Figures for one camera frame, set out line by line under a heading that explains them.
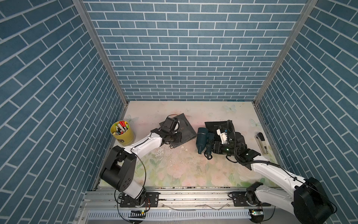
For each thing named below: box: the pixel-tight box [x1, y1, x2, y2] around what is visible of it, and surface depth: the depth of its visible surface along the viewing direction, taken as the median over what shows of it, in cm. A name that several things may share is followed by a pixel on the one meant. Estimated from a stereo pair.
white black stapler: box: [254, 132, 269, 155], surface depth 96 cm
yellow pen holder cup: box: [110, 120, 135, 147], surface depth 90 cm
